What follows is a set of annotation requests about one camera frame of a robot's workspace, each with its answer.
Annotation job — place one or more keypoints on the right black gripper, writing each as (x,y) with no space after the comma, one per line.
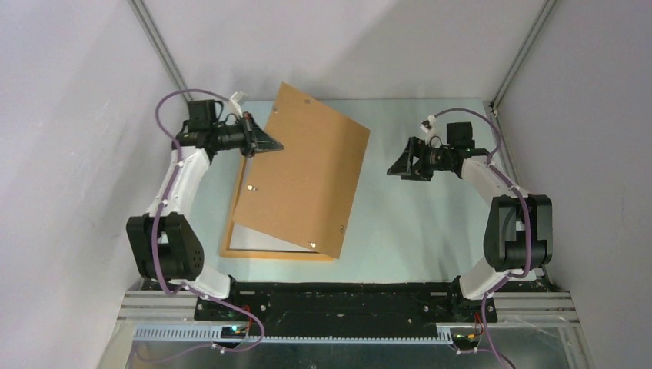
(403,166)

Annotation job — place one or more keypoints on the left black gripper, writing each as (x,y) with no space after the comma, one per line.
(257,141)

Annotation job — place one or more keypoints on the brown backing board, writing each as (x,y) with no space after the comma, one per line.
(304,193)

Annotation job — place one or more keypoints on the orange wooden picture frame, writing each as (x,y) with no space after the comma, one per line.
(226,251)

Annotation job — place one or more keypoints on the landscape photo print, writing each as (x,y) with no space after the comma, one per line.
(248,239)

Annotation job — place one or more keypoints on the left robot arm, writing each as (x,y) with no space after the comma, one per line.
(165,246)

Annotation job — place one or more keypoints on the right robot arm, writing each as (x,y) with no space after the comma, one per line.
(518,233)

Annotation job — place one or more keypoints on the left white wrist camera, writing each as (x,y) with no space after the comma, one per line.
(235,103)

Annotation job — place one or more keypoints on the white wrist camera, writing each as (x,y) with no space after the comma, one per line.
(429,126)
(235,103)

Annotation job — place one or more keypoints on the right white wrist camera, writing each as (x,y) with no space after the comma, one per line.
(429,126)

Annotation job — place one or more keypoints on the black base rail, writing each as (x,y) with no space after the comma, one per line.
(338,310)

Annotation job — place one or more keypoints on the left aluminium corner post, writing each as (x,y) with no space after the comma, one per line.
(158,43)

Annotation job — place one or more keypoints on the aluminium corner post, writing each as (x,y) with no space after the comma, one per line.
(527,46)
(158,43)

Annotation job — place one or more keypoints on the aluminium frame front rail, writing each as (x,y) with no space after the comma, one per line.
(525,324)

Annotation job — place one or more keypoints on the right aluminium corner post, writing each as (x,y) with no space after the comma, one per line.
(527,46)

